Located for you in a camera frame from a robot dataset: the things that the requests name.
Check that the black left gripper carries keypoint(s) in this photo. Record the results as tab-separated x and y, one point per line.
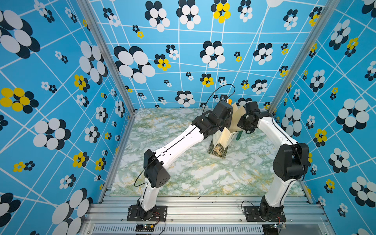
227	123

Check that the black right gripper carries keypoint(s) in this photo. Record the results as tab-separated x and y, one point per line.
239	124

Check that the cream tote bag green handles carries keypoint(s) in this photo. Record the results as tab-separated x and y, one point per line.
222	138

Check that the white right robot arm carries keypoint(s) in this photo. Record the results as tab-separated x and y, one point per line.
290	163

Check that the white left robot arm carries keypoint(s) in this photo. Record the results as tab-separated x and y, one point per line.
156	163

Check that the right circuit board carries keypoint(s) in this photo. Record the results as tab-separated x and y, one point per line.
272	229

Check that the circuit board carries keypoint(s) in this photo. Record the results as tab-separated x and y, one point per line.
147	229
272	229

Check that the left circuit board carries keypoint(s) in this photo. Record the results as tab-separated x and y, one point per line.
147	229

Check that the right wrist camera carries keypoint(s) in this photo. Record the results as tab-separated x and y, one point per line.
251	107

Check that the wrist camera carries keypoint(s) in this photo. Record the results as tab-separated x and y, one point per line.
251	107
222	110

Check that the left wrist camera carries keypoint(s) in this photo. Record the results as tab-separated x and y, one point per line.
222	110

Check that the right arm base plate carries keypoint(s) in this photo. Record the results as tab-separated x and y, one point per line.
268	214

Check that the aluminium frame rail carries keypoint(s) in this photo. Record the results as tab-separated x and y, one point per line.
205	215

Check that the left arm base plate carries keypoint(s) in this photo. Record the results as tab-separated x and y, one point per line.
137	214

